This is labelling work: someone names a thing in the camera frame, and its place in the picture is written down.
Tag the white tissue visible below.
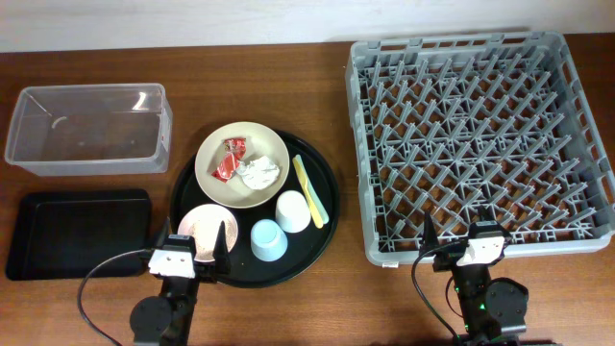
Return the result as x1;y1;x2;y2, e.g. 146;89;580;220
235;156;281;190

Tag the pile of rice grains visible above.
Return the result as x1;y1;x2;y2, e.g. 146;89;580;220
186;219;238;262

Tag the light blue cup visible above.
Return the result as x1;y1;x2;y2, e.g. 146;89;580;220
251;219;288;262

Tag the yellow plastic utensil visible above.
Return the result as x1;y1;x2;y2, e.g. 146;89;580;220
292;157;324;229

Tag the pale green plastic utensil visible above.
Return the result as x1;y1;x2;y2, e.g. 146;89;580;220
294;155;330;227

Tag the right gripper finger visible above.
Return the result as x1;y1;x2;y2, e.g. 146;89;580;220
419;211;439;256
477;206;497;224

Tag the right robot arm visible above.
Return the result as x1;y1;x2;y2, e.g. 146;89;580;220
411;207;529;345

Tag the red snack wrapper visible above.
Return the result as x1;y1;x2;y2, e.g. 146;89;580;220
211;137;246;183

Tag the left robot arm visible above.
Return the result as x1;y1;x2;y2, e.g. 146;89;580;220
130;222;231;345

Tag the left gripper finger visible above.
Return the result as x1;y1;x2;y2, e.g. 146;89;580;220
154;217;170;248
212;221;232;275

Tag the clear plastic bin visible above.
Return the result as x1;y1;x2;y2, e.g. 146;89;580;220
4;83;173;177

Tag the black rectangular tray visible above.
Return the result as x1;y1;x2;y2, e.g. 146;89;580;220
6;189;152;281

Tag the beige plate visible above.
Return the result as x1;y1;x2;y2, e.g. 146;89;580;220
194;121;290;209

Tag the grey dishwasher rack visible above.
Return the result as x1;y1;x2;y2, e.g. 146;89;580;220
345;32;614;267

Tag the white cup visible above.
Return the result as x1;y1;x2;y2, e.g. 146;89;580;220
275;190;311;234

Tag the pink bowl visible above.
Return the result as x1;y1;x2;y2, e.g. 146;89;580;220
178;204;238;262

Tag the round black serving tray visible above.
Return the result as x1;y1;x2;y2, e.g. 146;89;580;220
170;130;340;288

